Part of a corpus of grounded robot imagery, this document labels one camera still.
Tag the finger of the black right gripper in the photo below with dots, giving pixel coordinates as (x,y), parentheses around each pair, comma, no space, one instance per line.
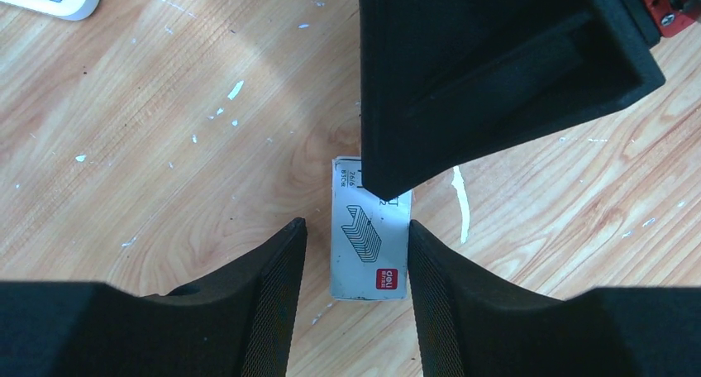
(444,82)

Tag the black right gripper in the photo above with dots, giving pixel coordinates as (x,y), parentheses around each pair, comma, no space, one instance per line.
(657,19)

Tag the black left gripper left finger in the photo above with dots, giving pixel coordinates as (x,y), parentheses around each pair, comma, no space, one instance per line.
(235,321)

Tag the white staples box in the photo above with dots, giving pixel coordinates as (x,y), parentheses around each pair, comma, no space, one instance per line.
(369,238)

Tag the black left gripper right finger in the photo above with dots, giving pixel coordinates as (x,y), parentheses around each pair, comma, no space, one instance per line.
(471,322)

